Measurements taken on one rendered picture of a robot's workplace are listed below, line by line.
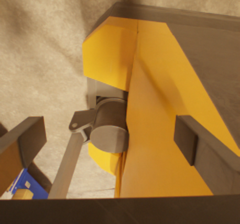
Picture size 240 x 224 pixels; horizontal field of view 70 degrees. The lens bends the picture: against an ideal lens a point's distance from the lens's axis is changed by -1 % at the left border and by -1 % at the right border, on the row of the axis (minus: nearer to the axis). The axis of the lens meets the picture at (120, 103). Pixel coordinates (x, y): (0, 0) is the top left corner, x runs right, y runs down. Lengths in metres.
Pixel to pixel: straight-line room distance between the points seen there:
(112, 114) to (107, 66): 0.19
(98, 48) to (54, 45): 0.48
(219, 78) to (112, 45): 0.31
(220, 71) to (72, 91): 0.92
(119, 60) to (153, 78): 0.27
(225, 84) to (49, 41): 0.86
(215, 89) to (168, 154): 0.13
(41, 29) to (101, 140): 0.63
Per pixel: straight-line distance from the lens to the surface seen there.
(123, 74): 0.56
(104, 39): 0.54
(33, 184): 1.99
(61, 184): 0.63
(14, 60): 1.18
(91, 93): 0.73
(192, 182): 0.22
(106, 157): 0.94
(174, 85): 0.28
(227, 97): 0.31
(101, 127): 0.63
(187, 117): 0.16
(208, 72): 0.36
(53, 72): 1.10
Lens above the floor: 0.85
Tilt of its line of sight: 49 degrees down
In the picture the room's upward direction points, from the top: 172 degrees counter-clockwise
